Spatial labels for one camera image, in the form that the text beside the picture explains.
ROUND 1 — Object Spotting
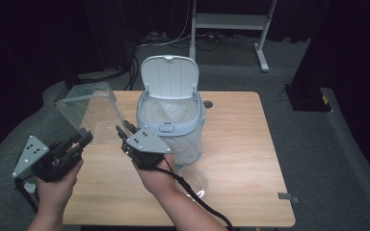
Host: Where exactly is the pale blue lidded trash can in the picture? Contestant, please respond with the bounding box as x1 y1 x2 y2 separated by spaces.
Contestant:
136 54 207 169

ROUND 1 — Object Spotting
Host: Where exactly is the person's left hand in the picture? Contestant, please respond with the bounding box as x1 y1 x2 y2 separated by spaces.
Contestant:
36 158 85 214

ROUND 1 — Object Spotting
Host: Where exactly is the black box with yellow label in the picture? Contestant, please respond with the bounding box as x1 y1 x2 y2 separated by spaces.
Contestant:
283 83 332 113

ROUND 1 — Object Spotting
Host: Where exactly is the clear rectangular plastic container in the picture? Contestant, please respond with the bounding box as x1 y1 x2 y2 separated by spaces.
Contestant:
55 80 133 146

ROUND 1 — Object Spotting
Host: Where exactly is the flat dark stand base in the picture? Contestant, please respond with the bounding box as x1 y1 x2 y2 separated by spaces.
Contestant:
65 64 133 90

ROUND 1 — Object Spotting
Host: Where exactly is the black gripper cable white plug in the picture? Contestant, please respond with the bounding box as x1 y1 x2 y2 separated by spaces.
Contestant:
13 177 40 211

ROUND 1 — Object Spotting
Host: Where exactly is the black floor cable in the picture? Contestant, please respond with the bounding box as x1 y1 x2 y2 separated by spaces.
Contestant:
122 55 140 91

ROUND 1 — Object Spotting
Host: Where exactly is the power strip with plugs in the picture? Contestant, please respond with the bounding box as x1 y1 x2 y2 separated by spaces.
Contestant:
137 30 176 46

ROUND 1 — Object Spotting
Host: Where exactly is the clear round plastic bowl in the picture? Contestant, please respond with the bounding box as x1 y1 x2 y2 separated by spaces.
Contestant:
174 166 210 202

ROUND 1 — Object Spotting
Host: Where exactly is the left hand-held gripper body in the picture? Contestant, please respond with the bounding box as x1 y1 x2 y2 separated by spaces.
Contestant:
12 134 85 183

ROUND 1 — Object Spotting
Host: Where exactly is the black sleeved gripper cable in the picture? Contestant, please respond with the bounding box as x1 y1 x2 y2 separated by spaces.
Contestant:
162 156 234 231

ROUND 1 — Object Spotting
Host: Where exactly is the grey tape strip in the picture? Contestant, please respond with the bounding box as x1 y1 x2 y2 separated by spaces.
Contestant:
277 192 301 205

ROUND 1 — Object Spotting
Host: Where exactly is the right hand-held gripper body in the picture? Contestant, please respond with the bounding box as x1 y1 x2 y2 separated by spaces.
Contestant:
120 127 172 170

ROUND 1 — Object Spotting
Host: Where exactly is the white metal stand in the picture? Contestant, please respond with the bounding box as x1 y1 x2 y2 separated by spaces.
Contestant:
188 0 278 73

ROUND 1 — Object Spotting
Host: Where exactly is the white trash bag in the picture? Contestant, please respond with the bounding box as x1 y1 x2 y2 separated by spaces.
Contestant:
139 95 204 170

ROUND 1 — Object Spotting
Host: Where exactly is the person's right hand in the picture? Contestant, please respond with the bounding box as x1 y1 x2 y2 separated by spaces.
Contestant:
134 153 180 197

